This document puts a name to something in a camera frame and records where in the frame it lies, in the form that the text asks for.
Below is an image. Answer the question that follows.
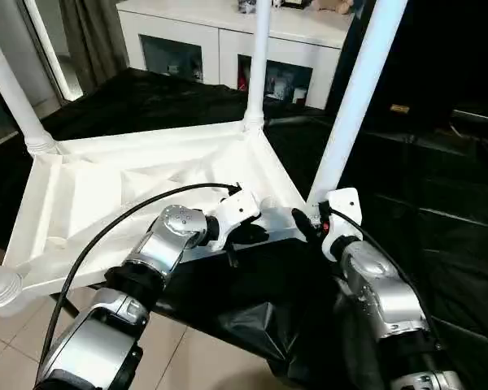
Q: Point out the white glass-door cabinet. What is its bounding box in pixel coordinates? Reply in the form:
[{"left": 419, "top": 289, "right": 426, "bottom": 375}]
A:
[{"left": 115, "top": 0, "right": 357, "bottom": 110}]

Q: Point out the black backdrop cloth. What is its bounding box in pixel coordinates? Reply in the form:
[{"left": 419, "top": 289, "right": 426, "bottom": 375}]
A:
[{"left": 325, "top": 0, "right": 488, "bottom": 127}]

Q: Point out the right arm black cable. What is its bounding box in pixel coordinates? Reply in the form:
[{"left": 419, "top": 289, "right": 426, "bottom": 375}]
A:
[{"left": 319, "top": 201, "right": 488, "bottom": 350}]

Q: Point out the black shiny mat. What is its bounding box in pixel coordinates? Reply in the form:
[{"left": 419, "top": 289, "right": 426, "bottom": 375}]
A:
[{"left": 0, "top": 67, "right": 488, "bottom": 390}]

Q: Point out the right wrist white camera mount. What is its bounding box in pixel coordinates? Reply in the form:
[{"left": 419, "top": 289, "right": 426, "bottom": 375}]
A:
[{"left": 319, "top": 187, "right": 365, "bottom": 261}]

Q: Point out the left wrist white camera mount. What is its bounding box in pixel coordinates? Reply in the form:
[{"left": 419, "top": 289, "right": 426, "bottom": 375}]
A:
[{"left": 209, "top": 188, "right": 261, "bottom": 251}]

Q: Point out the white plastic table top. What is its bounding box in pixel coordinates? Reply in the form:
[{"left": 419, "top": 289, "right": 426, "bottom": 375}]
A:
[{"left": 0, "top": 119, "right": 316, "bottom": 319}]

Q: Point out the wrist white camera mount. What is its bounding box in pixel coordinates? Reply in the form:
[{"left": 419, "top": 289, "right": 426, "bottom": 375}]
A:
[
  {"left": 319, "top": 187, "right": 365, "bottom": 261},
  {"left": 209, "top": 188, "right": 261, "bottom": 251}
]

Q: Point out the white plastic table leg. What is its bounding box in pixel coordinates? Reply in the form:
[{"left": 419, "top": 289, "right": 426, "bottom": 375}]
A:
[
  {"left": 243, "top": 0, "right": 273, "bottom": 133},
  {"left": 307, "top": 0, "right": 410, "bottom": 208},
  {"left": 0, "top": 255, "right": 24, "bottom": 310},
  {"left": 0, "top": 15, "right": 62, "bottom": 158}
]

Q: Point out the beige plush toy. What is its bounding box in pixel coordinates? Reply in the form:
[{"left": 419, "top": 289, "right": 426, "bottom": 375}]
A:
[{"left": 312, "top": 0, "right": 353, "bottom": 15}]

